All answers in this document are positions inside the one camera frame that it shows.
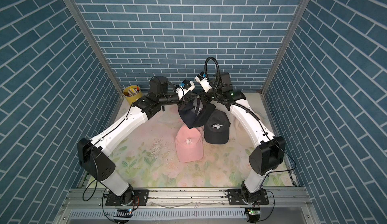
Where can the yellow pen holder cup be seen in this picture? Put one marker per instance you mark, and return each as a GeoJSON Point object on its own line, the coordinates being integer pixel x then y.
{"type": "Point", "coordinates": [132, 93]}

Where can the aluminium front rail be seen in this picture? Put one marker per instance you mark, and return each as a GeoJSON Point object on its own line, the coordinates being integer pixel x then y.
{"type": "Point", "coordinates": [213, 205]}

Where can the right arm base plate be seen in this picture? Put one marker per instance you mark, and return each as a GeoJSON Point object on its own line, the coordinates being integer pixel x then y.
{"type": "Point", "coordinates": [241, 196]}

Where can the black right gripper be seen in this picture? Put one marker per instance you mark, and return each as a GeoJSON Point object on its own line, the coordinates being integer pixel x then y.
{"type": "Point", "coordinates": [204, 97]}

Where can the black cap with mesh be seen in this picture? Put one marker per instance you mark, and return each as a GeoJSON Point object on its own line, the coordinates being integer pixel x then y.
{"type": "Point", "coordinates": [216, 129]}

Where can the black baseball cap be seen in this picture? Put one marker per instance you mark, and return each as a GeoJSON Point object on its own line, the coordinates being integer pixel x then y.
{"type": "Point", "coordinates": [195, 114]}

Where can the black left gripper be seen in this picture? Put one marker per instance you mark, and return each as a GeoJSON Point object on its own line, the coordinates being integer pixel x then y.
{"type": "Point", "coordinates": [184, 101]}

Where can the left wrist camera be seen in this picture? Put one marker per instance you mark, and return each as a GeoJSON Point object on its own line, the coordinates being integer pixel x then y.
{"type": "Point", "coordinates": [184, 87]}

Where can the beige baseball cap with text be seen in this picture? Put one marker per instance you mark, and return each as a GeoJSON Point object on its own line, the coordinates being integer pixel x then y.
{"type": "Point", "coordinates": [237, 125]}

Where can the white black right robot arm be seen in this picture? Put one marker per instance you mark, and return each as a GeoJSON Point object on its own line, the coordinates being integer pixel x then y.
{"type": "Point", "coordinates": [269, 149]}

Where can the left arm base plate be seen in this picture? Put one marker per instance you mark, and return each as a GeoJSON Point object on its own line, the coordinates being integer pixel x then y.
{"type": "Point", "coordinates": [127, 197]}

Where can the pink baseball cap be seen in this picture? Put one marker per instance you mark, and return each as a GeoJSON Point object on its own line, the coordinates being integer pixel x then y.
{"type": "Point", "coordinates": [189, 144]}

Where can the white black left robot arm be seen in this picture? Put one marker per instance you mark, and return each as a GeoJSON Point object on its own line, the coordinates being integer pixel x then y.
{"type": "Point", "coordinates": [94, 153]}

